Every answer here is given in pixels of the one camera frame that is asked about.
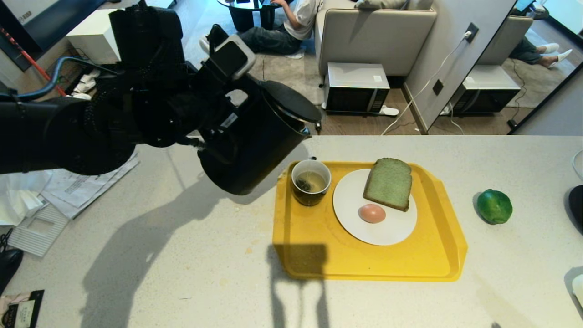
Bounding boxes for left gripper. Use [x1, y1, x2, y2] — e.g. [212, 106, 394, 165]
[183, 64, 256, 149]

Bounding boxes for black electric kettle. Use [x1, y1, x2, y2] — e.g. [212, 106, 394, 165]
[199, 80, 322, 196]

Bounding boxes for dark mug with white inside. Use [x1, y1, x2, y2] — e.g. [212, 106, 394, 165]
[291, 158, 332, 207]

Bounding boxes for brown egg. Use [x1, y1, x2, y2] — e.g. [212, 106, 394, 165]
[358, 204, 387, 224]

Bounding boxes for green bread slice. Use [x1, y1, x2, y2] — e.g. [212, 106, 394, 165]
[363, 158, 413, 212]

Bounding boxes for person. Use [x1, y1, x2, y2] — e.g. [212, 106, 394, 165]
[199, 0, 322, 56]

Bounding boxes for black round coffee table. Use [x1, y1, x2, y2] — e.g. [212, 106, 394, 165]
[217, 0, 284, 32]

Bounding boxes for white power strip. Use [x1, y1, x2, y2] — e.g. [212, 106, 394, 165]
[71, 68, 102, 100]

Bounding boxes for white low cabinet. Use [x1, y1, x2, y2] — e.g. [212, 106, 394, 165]
[66, 9, 123, 65]

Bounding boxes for silver black microwave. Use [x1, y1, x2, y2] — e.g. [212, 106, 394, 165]
[323, 62, 391, 115]

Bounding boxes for printed paper sheets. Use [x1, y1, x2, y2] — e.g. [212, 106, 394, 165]
[42, 152, 140, 220]

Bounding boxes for yellow plastic tray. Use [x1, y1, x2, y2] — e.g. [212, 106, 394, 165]
[272, 161, 469, 282]

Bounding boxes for beige sofa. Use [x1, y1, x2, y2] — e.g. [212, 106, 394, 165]
[315, 0, 437, 77]

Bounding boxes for red stick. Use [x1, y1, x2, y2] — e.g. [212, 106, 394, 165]
[0, 26, 67, 97]

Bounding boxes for grey sofa cushion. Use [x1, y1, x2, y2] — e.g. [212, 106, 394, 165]
[354, 0, 409, 10]

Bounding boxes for white round plate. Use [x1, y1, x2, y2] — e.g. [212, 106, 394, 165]
[332, 169, 418, 246]

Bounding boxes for white cardboard insert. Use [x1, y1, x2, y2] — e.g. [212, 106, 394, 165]
[8, 202, 70, 258]

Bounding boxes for white plastic bag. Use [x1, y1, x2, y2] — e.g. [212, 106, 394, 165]
[0, 170, 53, 226]

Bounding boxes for black rounded object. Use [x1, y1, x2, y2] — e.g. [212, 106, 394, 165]
[0, 248, 24, 294]

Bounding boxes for small dark packet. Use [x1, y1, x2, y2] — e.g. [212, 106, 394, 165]
[0, 289, 45, 328]

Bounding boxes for black round pad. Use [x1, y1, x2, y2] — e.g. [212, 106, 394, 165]
[568, 184, 583, 236]

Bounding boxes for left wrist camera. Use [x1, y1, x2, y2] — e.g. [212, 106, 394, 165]
[200, 34, 257, 83]

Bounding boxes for blue cable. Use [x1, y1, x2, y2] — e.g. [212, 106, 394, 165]
[0, 56, 120, 102]

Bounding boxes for white power cable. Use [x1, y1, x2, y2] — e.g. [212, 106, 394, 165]
[381, 31, 473, 136]

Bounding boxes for large wall mirror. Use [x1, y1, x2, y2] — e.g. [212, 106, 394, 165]
[428, 0, 583, 136]

